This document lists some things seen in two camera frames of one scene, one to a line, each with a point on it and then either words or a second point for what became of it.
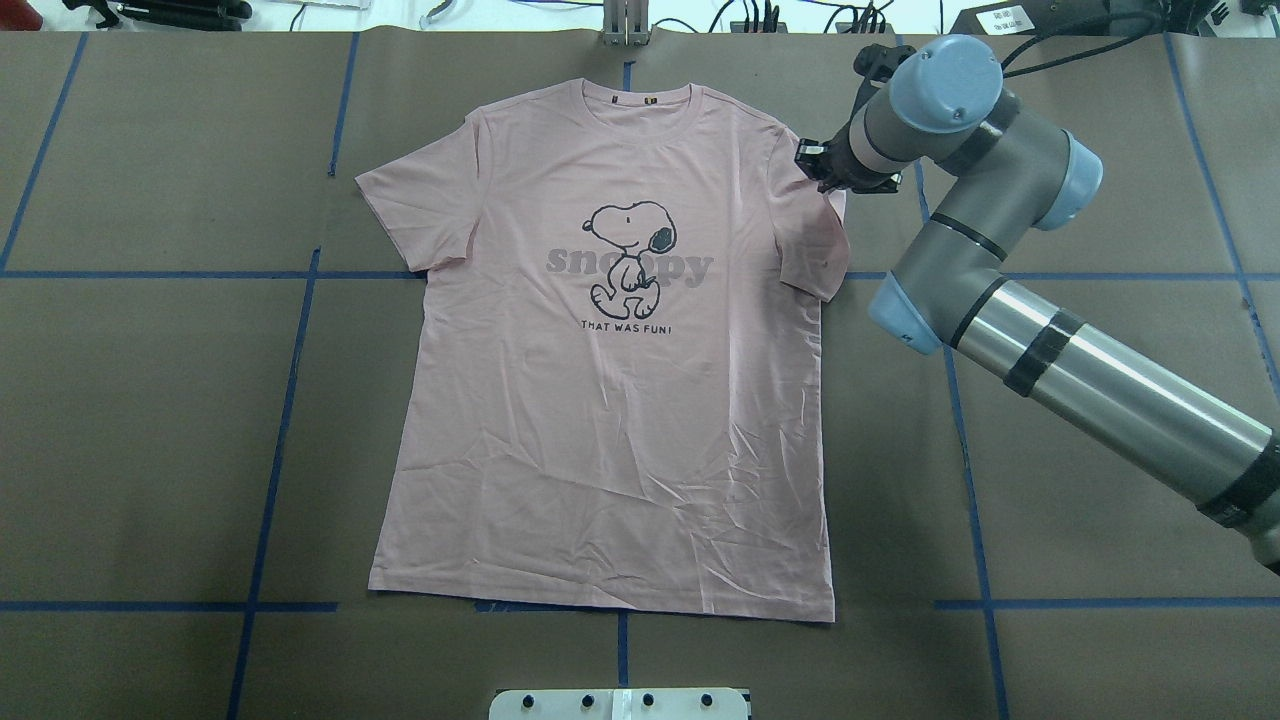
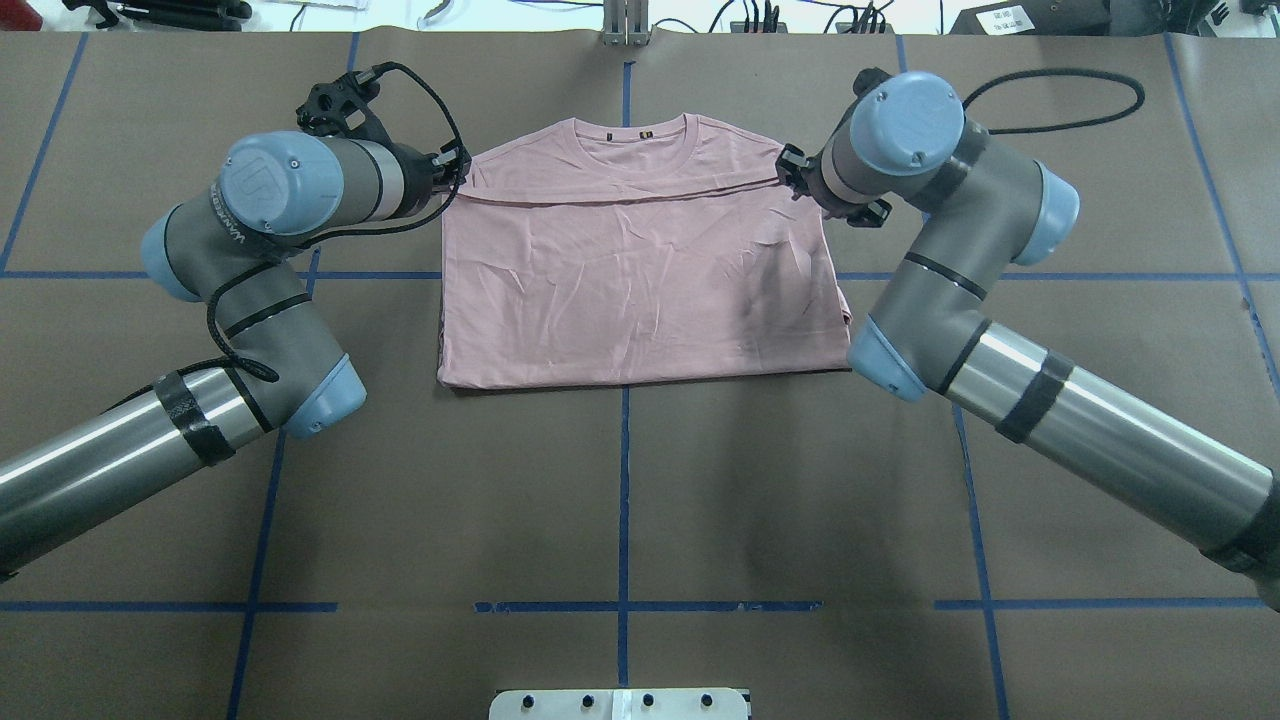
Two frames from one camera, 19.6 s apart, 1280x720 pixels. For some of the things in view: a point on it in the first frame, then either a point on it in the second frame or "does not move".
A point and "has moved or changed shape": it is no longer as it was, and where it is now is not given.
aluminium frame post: (626, 23) does not move
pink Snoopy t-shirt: (613, 400) has moved or changed shape
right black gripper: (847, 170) to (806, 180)
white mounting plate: (620, 704) does not move
